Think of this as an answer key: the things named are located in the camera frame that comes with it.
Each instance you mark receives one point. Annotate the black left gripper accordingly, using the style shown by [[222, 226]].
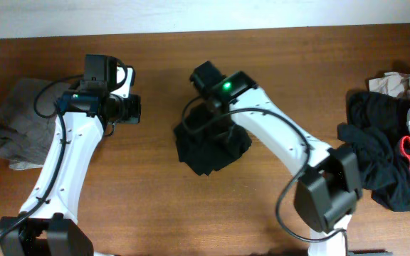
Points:
[[132, 107]]

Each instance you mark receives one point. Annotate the black logo t-shirt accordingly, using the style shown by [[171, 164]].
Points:
[[212, 148]]

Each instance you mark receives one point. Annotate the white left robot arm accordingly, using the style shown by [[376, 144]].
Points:
[[47, 223]]

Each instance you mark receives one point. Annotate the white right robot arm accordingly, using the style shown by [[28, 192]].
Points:
[[326, 180]]

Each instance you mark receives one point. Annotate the grey folded shirt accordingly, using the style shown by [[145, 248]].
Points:
[[25, 138]]

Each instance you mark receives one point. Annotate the dark teal black garment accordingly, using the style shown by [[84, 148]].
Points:
[[374, 129]]

